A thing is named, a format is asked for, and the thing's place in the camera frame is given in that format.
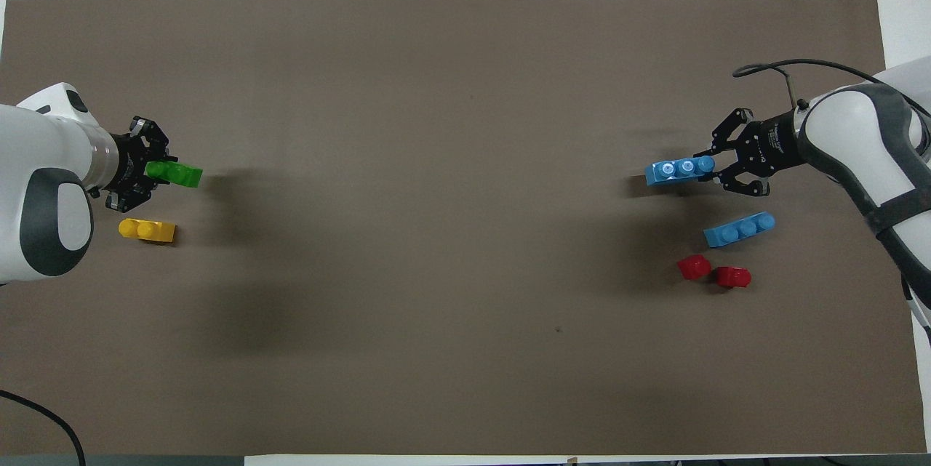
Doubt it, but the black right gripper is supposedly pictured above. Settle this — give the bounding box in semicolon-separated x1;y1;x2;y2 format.
700;107;802;198

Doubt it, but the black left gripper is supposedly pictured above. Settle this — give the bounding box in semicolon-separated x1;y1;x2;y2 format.
87;115;180;214

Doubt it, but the green two-stud toy block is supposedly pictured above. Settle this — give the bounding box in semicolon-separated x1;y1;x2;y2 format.
145;160;204;189

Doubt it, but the blue three-stud toy block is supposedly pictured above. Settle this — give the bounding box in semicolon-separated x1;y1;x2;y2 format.
702;211;776;249
644;155;716;188

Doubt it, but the yellow two-stud toy block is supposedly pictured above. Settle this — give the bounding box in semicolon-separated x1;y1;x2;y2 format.
119;217;177;244

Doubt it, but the red single-stud toy block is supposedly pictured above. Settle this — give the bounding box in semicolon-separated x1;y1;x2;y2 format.
676;254;713;281
714;266;752;289

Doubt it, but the brown table mat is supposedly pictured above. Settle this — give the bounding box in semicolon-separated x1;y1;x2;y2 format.
0;0;927;457

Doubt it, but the black velcro arm strap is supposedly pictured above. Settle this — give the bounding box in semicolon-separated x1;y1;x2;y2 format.
861;190;931;237

